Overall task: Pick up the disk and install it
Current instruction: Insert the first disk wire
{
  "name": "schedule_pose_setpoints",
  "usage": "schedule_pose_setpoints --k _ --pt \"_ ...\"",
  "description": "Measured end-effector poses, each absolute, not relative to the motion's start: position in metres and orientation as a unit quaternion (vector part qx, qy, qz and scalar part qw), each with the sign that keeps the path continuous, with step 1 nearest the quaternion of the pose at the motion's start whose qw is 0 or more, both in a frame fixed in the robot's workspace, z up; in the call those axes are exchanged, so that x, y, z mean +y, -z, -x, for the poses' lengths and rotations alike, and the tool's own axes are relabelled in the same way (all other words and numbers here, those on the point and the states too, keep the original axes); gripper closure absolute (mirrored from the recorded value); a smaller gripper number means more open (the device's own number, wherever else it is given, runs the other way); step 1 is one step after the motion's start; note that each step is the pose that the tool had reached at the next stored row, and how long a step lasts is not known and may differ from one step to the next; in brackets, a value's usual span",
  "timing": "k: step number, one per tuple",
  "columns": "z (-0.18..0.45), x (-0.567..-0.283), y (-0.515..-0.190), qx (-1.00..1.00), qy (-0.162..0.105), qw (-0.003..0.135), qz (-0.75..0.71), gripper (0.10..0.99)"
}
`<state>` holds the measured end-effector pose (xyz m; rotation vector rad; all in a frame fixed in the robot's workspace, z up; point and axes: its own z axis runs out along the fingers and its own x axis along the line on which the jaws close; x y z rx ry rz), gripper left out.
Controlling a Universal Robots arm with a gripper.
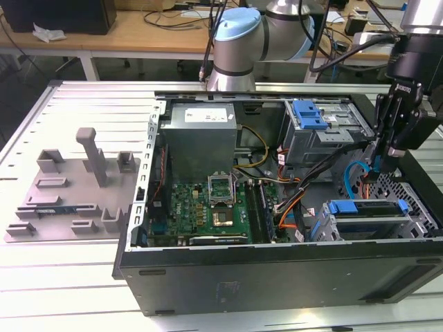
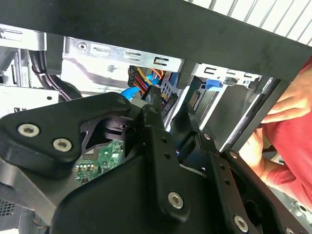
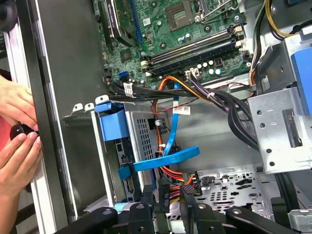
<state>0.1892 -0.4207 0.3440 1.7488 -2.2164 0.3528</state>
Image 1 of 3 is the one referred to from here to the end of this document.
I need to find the locking lever wire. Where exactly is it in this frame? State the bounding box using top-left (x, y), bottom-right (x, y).
top-left (231, 171), bottom-right (240, 210)

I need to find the yellow wire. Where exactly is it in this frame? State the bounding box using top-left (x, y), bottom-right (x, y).
top-left (232, 124), bottom-right (271, 170)

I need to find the large black box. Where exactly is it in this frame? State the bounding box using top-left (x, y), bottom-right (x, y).
top-left (1, 0), bottom-right (118, 36)

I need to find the blue data wire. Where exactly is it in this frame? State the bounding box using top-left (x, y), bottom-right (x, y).
top-left (344, 151), bottom-right (383, 201)

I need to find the red wire with labels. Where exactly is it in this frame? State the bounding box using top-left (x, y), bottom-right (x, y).
top-left (276, 147), bottom-right (302, 184)

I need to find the metal socket cover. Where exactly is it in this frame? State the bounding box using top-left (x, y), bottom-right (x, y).
top-left (206, 174), bottom-right (235, 207)

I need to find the blue installed RAM stick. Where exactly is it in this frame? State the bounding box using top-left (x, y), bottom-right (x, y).
top-left (258, 182), bottom-right (278, 240)

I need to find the small black box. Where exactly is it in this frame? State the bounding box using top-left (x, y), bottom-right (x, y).
top-left (345, 16), bottom-right (365, 35)

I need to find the grey parts rack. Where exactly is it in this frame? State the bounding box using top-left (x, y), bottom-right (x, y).
top-left (3, 127), bottom-right (143, 245)

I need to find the RAM stick on rack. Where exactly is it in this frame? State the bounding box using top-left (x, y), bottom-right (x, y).
top-left (35, 206), bottom-right (78, 216)

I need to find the grey flat box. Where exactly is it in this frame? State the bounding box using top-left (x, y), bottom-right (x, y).
top-left (366, 6), bottom-right (402, 25)

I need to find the hard disk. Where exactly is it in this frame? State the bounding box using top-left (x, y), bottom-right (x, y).
top-left (309, 199), bottom-right (408, 242)

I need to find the grey power supply unit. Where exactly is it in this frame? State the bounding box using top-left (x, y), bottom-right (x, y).
top-left (159, 102), bottom-right (239, 174)

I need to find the blue plastic drive latch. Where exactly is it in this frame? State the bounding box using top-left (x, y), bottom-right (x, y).
top-left (291, 99), bottom-right (329, 131)

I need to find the orange wire bundle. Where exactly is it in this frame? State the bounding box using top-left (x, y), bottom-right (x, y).
top-left (276, 207), bottom-right (302, 232)

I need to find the grey metal disk bay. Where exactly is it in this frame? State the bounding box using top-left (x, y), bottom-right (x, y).
top-left (320, 198), bottom-right (437, 243)

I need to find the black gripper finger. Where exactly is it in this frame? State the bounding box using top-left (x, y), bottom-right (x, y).
top-left (386, 96), bottom-right (443, 158)
top-left (372, 85), bottom-right (399, 173)

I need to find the black open PC case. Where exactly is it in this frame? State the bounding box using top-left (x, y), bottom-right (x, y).
top-left (112, 82), bottom-right (443, 317)

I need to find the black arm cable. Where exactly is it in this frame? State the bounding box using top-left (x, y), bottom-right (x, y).
top-left (199, 0), bottom-right (231, 83)

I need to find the wooden desk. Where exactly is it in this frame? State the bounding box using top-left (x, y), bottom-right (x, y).
top-left (0, 0), bottom-right (443, 84)

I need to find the black desk cable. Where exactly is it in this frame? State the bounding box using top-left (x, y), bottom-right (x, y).
top-left (143, 8), bottom-right (214, 28)

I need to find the black graphics card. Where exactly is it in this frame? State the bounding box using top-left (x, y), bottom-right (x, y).
top-left (188, 234), bottom-right (248, 248)

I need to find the orange red power wire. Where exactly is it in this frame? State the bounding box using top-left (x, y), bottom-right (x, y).
top-left (358, 172), bottom-right (379, 201)

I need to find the crumpled white plastic bag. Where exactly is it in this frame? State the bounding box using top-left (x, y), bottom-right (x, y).
top-left (32, 22), bottom-right (67, 44)

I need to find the grey metal drive cage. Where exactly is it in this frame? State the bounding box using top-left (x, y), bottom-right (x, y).
top-left (281, 98), bottom-right (375, 167)

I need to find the green motherboard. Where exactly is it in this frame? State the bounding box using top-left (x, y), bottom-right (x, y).
top-left (147, 179), bottom-right (278, 248)

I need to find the black case fan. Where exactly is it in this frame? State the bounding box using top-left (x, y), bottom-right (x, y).
top-left (147, 143), bottom-right (173, 222)

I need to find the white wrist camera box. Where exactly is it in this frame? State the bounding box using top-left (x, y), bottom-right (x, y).
top-left (352, 31), bottom-right (399, 53)

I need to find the CPU socket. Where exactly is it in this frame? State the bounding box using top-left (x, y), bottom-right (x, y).
top-left (208, 205), bottom-right (237, 230)

